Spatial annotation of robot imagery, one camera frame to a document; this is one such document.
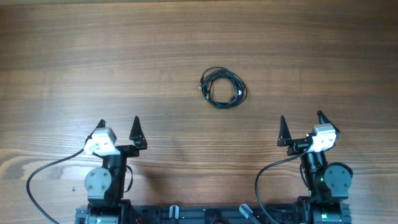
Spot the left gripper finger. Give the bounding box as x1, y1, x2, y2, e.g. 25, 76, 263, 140
90, 119, 106, 138
129, 116, 147, 150

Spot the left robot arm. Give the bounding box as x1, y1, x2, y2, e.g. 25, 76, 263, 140
75, 116, 147, 224

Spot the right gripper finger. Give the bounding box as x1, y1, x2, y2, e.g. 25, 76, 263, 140
277, 115, 292, 147
317, 110, 340, 134

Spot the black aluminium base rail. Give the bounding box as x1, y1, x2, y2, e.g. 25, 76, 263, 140
75, 203, 353, 224

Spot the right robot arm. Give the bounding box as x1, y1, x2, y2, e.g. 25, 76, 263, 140
277, 110, 353, 223

